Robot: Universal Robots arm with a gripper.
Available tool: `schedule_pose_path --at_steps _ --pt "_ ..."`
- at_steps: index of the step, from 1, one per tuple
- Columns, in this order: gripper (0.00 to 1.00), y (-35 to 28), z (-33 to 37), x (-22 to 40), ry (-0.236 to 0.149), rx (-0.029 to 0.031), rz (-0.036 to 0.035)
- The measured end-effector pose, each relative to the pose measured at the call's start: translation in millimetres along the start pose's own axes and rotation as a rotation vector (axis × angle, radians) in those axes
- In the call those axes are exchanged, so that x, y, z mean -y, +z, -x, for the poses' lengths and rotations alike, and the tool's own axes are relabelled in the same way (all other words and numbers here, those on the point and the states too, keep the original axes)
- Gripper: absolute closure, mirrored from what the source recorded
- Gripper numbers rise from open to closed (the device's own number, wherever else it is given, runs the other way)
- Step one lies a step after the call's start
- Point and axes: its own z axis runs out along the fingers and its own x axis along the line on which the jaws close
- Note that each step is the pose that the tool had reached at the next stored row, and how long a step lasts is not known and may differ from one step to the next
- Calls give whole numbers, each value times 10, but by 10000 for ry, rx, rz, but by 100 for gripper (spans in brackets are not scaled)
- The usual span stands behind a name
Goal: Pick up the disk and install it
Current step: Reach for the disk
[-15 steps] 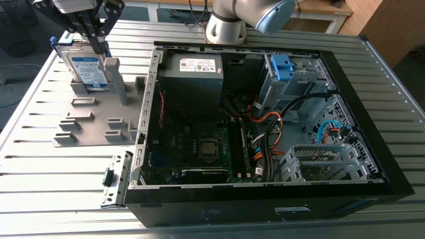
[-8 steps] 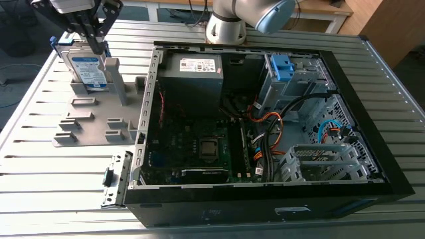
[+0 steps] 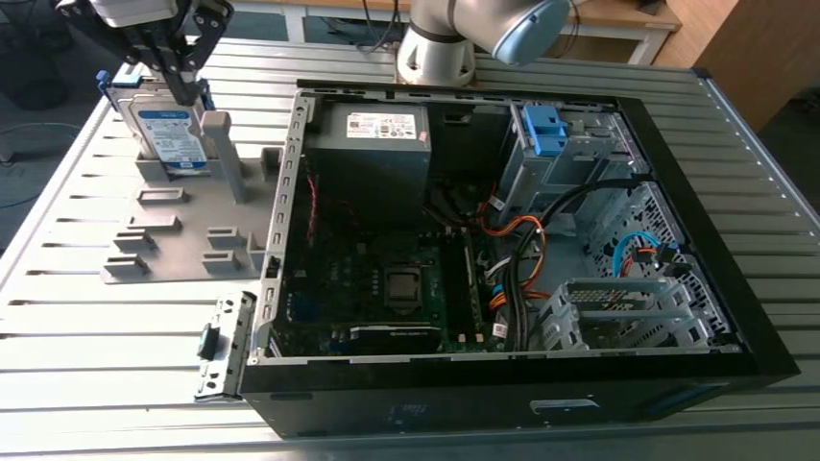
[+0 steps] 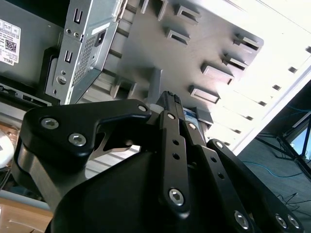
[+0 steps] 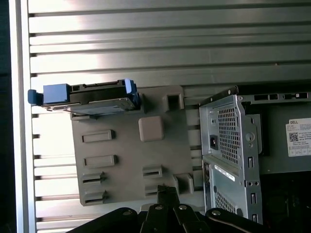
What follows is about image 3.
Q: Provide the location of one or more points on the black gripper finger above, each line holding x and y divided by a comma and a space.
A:
151, 57
208, 33

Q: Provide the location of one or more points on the hard disk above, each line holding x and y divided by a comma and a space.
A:
170, 139

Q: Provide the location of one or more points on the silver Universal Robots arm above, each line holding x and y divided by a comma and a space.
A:
436, 57

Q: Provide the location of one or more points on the silver disk bay cage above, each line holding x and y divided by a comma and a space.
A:
615, 312

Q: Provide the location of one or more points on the black office chair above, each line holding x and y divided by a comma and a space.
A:
39, 81

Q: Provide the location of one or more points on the grey parts rack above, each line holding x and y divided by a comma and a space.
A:
192, 225

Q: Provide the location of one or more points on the grey power supply unit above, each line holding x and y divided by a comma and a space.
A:
371, 177

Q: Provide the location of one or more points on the blue plastic drive latch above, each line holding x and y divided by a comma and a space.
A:
544, 129

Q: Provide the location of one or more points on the green motherboard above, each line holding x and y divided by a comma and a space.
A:
346, 288

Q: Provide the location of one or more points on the silver CPU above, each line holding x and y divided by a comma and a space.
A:
403, 288

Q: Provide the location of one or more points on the silver optical drive cage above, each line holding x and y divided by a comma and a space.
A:
576, 168

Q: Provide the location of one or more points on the black graphics card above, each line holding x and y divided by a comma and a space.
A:
394, 336

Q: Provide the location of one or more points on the wooden cabinet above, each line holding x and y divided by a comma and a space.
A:
756, 48

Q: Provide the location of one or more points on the black PC case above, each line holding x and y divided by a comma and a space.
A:
448, 408

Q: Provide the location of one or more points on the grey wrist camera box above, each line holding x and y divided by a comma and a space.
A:
131, 12

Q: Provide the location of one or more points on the silver hinged case bracket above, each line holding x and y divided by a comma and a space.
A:
227, 346

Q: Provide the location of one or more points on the white frame desk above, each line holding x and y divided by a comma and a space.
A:
615, 14

